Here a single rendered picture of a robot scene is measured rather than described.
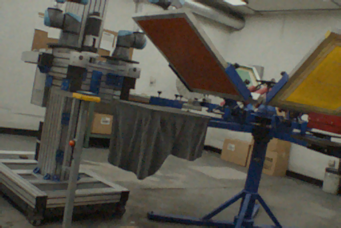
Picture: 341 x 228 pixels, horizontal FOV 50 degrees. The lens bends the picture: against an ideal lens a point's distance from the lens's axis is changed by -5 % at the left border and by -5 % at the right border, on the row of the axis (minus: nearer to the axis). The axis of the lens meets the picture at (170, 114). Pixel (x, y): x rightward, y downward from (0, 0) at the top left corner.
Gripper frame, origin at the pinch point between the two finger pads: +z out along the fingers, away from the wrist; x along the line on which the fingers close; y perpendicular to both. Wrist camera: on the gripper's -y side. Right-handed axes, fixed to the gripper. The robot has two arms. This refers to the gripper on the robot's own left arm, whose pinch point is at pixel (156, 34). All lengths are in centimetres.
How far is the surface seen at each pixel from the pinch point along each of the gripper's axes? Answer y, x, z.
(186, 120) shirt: -29, 49, 46
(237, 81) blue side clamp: -38, 58, 4
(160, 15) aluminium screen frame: 21.7, 32.3, 6.0
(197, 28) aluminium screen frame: 10, 56, 5
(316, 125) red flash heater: -47, 122, 21
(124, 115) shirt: -8, 21, 64
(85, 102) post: 17, 17, 75
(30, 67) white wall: -43, -353, 19
